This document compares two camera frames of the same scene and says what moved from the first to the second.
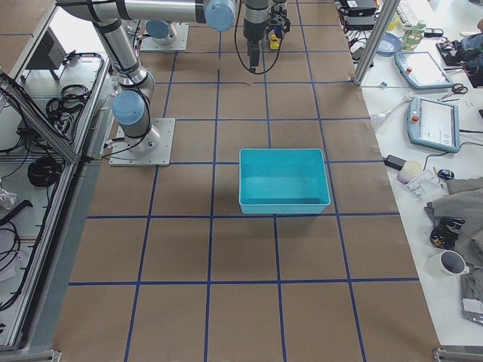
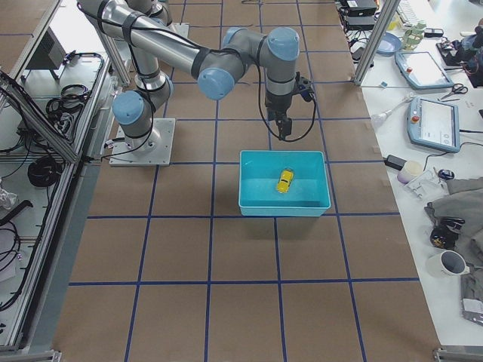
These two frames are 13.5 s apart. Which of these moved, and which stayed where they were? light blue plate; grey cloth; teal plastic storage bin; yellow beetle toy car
Moved: yellow beetle toy car
Stayed: light blue plate; teal plastic storage bin; grey cloth
